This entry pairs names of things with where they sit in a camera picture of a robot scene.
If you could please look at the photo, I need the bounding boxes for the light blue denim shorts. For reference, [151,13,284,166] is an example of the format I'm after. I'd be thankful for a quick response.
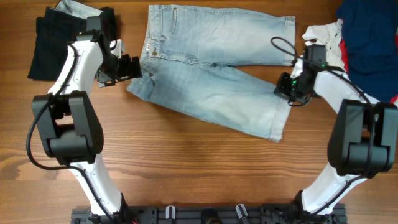
[127,4,295,142]

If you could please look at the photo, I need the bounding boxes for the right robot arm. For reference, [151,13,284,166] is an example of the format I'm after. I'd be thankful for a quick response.
[274,45,397,223]

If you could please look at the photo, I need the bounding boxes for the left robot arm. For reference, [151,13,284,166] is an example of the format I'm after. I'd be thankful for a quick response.
[26,14,142,223]

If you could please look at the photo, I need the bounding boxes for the white crumpled garment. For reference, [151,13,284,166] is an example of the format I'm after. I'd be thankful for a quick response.
[302,19,346,71]

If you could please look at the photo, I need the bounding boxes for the folded black shorts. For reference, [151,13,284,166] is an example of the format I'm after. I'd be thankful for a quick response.
[27,1,117,81]

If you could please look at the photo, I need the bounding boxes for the navy blue red garment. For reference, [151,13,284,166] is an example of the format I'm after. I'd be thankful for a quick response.
[336,0,397,103]

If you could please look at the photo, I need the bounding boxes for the right black cable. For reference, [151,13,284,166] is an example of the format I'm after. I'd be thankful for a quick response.
[270,36,377,215]

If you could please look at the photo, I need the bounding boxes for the black cable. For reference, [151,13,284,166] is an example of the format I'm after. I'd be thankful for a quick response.
[25,43,118,224]
[270,36,377,215]

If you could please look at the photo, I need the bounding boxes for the left black cable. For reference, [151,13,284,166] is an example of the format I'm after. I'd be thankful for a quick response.
[25,43,118,224]

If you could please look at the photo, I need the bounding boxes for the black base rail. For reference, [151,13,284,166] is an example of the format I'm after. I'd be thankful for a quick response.
[70,203,348,224]

